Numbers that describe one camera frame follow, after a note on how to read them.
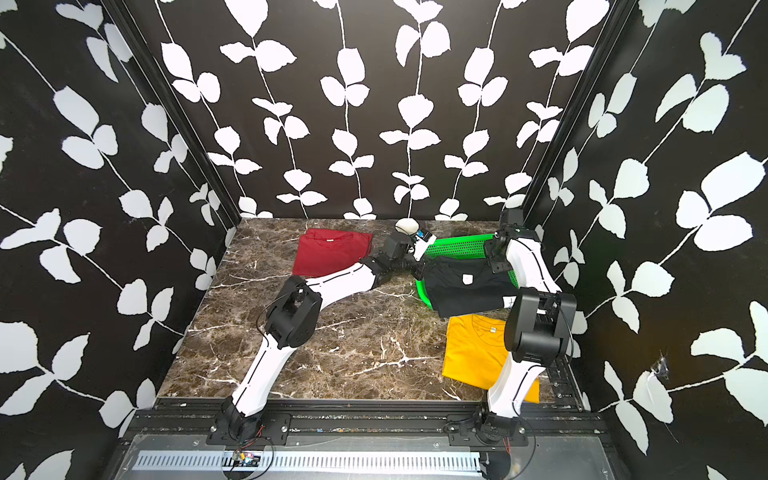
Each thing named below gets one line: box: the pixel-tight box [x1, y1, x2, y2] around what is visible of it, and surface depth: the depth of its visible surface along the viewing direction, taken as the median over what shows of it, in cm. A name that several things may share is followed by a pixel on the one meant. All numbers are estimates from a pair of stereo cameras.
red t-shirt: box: [293, 228, 373, 277], surface depth 114 cm
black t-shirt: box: [421, 256, 518, 318], surface depth 94 cm
